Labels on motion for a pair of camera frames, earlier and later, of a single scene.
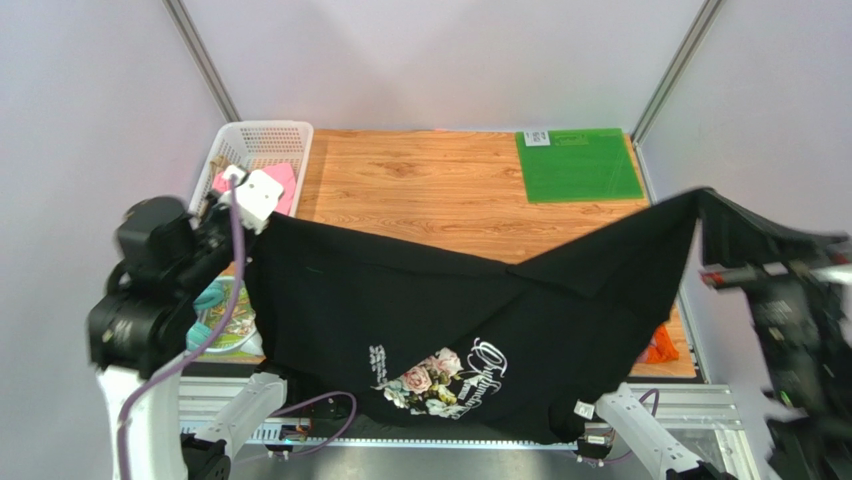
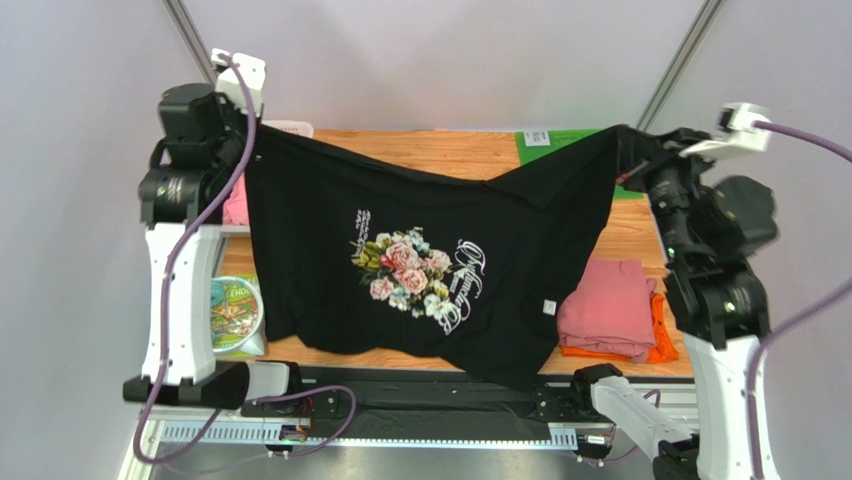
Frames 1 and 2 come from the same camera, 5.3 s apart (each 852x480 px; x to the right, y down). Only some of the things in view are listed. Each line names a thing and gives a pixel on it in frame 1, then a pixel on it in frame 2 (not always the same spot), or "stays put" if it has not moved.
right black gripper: [725, 235] -> [634, 151]
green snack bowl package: [240, 336] stays put
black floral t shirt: [432, 346] -> [351, 255]
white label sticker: [536, 138] stays put
